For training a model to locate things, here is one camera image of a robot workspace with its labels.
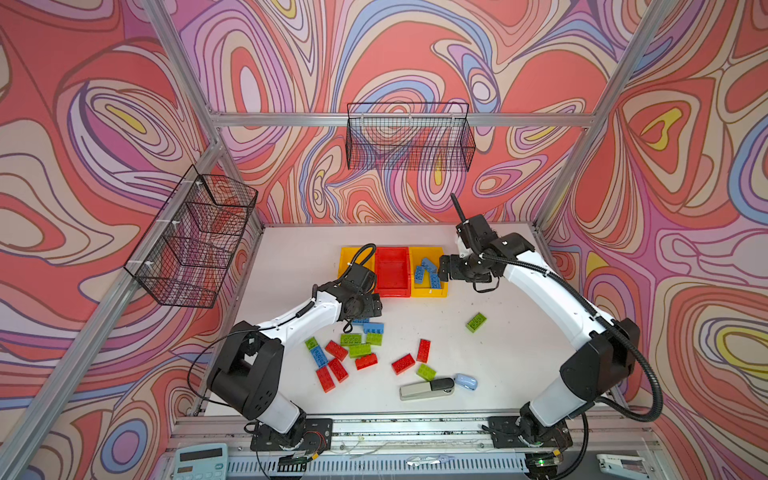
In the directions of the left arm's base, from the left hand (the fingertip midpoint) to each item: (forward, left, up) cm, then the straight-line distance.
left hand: (368, 306), depth 90 cm
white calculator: (-38, +38, -5) cm, 54 cm away
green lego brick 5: (-18, -17, -5) cm, 25 cm away
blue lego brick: (-2, +3, -6) cm, 7 cm away
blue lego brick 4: (+12, -22, -5) cm, 26 cm away
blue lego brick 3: (-13, +14, -5) cm, 20 cm away
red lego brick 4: (-15, 0, -5) cm, 16 cm away
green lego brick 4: (-8, -2, -5) cm, 10 cm away
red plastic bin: (+17, -8, -6) cm, 20 cm away
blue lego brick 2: (-5, -1, -4) cm, 7 cm away
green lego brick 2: (-8, +6, -5) cm, 12 cm away
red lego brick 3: (-20, +11, -5) cm, 23 cm away
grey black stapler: (-23, -18, -2) cm, 29 cm away
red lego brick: (-12, +9, -4) cm, 16 cm away
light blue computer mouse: (-20, -27, -5) cm, 35 cm away
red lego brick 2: (-17, +8, -6) cm, 20 cm away
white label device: (-40, -63, -6) cm, 75 cm away
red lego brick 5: (-15, -10, -6) cm, 19 cm away
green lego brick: (-4, -33, -5) cm, 34 cm away
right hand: (+2, -25, +11) cm, 27 cm away
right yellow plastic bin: (+7, -18, -3) cm, 20 cm away
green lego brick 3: (-12, +3, -6) cm, 13 cm away
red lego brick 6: (-12, -16, -5) cm, 21 cm away
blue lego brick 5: (+14, -17, -3) cm, 22 cm away
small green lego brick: (-9, +17, -5) cm, 20 cm away
